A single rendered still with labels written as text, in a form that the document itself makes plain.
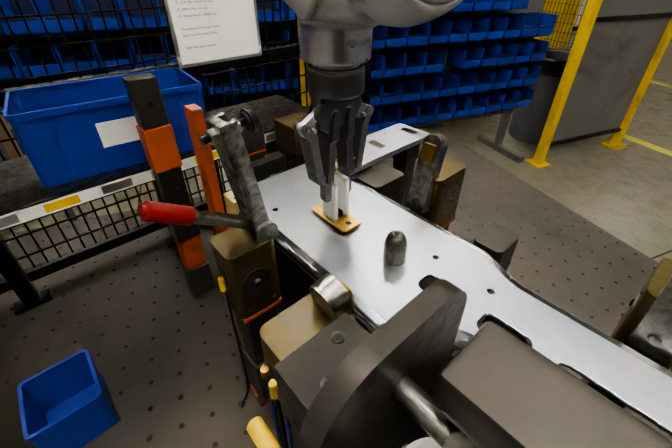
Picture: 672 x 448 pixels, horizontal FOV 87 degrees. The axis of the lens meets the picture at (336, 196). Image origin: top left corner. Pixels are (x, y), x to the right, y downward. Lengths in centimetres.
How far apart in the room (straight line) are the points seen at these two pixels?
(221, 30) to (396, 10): 78
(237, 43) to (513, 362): 93
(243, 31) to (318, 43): 60
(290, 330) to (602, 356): 34
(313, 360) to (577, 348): 32
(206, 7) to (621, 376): 98
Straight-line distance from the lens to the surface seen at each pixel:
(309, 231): 56
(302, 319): 36
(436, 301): 22
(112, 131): 75
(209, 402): 76
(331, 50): 43
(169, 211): 41
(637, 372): 51
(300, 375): 27
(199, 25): 97
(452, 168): 67
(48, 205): 75
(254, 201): 44
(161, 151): 71
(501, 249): 60
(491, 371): 20
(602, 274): 113
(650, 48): 373
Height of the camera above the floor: 135
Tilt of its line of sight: 33 degrees down
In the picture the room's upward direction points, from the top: straight up
